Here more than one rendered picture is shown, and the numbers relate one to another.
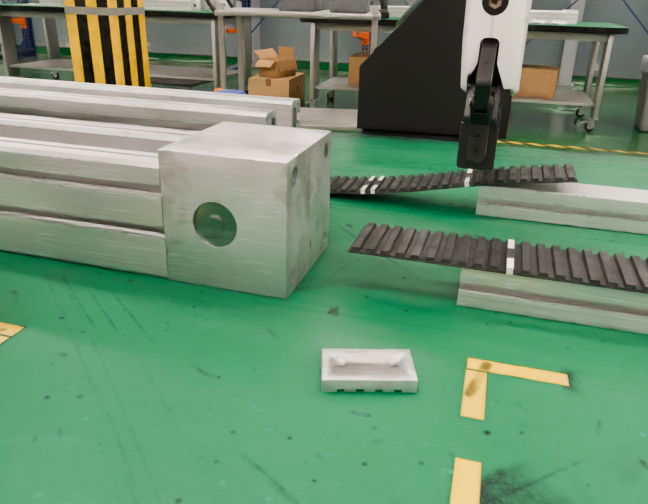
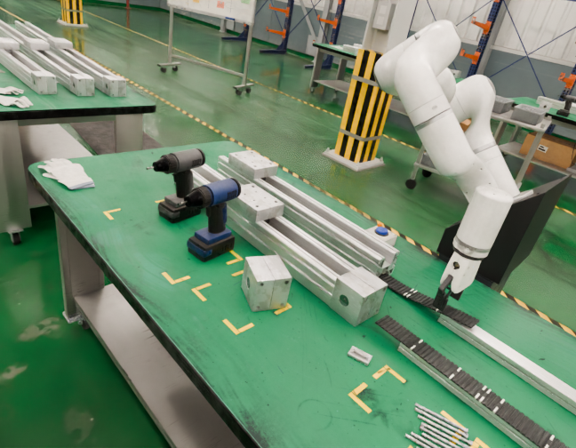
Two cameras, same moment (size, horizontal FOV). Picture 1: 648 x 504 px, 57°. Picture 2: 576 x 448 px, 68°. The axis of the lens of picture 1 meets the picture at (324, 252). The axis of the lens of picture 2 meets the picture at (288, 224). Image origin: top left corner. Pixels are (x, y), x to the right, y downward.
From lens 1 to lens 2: 0.71 m
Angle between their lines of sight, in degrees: 24
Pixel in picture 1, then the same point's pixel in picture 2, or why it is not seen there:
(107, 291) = (312, 303)
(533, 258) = (422, 348)
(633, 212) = (487, 348)
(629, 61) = not seen: outside the picture
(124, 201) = (324, 283)
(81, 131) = (323, 251)
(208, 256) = (340, 307)
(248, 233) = (350, 307)
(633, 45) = not seen: outside the picture
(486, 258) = (409, 342)
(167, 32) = not seen: hidden behind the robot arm
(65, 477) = (292, 348)
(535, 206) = (458, 328)
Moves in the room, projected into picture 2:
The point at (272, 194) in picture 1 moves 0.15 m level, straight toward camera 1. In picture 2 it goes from (358, 301) to (338, 339)
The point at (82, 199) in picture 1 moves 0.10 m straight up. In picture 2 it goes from (316, 276) to (324, 245)
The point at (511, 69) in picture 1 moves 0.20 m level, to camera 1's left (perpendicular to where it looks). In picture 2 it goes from (454, 286) to (379, 253)
